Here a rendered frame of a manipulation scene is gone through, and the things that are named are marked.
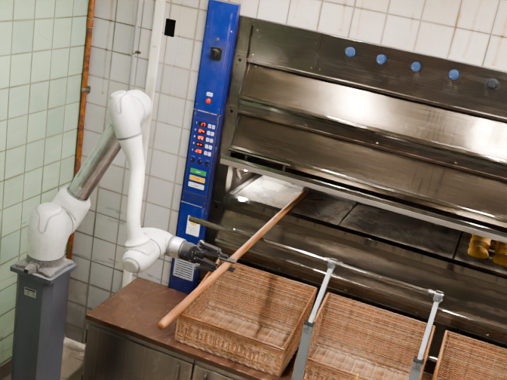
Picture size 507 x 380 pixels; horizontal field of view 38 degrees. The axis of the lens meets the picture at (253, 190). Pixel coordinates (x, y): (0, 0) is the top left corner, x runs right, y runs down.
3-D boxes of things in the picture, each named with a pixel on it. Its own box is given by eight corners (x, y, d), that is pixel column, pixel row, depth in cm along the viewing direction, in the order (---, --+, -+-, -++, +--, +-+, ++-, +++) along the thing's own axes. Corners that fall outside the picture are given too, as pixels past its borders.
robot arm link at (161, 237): (175, 251, 316) (161, 265, 304) (143, 241, 320) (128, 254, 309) (177, 229, 311) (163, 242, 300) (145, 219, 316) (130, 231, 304)
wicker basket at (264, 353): (210, 301, 398) (218, 255, 388) (308, 333, 382) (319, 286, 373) (171, 341, 354) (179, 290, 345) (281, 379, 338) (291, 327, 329)
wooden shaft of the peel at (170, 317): (164, 332, 247) (164, 324, 247) (155, 329, 248) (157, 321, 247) (305, 196, 402) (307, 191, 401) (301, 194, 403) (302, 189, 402)
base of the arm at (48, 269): (7, 269, 307) (8, 257, 305) (39, 252, 327) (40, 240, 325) (44, 282, 301) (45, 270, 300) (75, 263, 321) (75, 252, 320)
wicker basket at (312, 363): (316, 337, 380) (327, 289, 371) (423, 372, 364) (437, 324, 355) (288, 383, 336) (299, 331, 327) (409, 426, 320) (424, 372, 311)
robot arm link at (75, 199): (31, 227, 322) (49, 210, 343) (62, 247, 324) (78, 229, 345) (120, 86, 298) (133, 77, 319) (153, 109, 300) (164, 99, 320)
